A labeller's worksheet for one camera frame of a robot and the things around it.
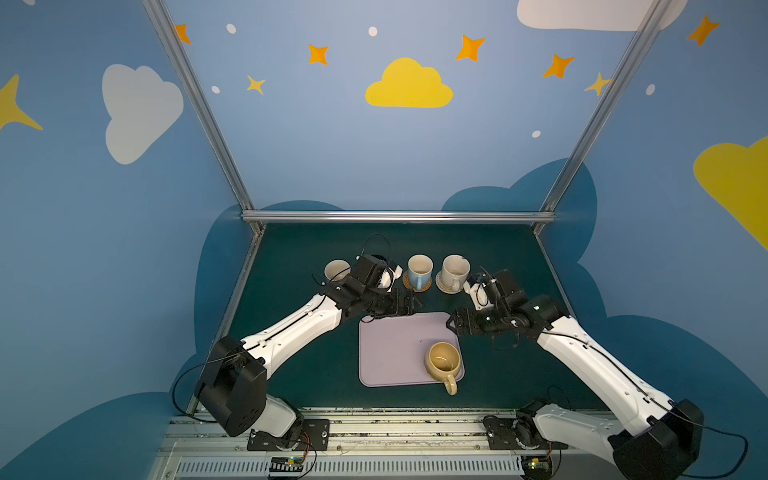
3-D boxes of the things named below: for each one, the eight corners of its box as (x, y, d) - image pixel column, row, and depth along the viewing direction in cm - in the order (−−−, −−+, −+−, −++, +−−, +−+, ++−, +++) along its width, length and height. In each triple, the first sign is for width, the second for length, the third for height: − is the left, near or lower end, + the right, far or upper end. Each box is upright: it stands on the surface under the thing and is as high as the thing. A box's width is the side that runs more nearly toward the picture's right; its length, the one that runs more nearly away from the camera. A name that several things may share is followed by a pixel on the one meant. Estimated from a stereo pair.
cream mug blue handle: (408, 299, 103) (410, 280, 94) (406, 274, 110) (408, 254, 101) (431, 299, 103) (435, 280, 94) (428, 274, 110) (432, 254, 101)
